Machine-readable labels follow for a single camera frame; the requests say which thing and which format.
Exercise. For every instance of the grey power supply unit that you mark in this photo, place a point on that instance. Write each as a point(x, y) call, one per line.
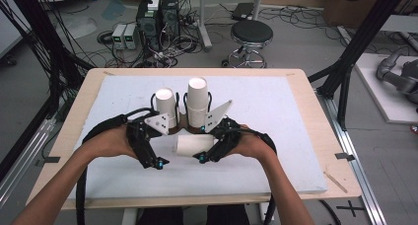
point(118, 37)
point(130, 37)

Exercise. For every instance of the black metal frame post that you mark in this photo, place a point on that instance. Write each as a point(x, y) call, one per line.
point(361, 44)

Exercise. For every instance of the black computer tower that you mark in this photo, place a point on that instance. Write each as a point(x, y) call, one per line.
point(148, 27)
point(170, 21)

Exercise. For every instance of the white foam board mat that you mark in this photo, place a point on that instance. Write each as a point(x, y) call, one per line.
point(263, 119)

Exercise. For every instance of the person's left hand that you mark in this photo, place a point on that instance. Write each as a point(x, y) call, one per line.
point(111, 142)

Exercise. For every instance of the short stack white paper cups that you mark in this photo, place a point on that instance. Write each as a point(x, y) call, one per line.
point(165, 103)

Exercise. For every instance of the grey desk leg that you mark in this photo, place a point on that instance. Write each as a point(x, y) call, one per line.
point(203, 24)

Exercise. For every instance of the black tape piece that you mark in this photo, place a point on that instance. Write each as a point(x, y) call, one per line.
point(49, 160)
point(345, 156)

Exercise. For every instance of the single white paper cup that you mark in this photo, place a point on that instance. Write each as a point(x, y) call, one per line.
point(192, 145)

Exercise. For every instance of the person's right hand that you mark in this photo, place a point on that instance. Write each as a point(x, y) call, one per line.
point(253, 146)

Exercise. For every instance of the white table leg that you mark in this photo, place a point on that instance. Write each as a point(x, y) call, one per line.
point(129, 216)
point(264, 211)

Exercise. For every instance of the wooden table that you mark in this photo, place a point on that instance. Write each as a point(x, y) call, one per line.
point(317, 126)

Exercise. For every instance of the aluminium rail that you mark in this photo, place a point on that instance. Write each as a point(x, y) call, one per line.
point(358, 172)
point(23, 162)

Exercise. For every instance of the tall stack white paper cups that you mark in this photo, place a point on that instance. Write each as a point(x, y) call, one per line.
point(197, 100)

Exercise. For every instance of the cardboard box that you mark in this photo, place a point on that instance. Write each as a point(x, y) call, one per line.
point(348, 8)

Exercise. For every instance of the black flat device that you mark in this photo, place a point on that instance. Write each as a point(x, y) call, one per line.
point(242, 11)

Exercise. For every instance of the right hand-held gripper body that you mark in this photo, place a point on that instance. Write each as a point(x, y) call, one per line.
point(226, 136)

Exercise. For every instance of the black round stool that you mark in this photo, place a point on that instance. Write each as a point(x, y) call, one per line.
point(251, 31)

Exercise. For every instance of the white platform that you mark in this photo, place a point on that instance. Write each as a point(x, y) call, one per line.
point(378, 96)

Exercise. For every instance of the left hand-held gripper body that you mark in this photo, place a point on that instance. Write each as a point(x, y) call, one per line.
point(141, 139)

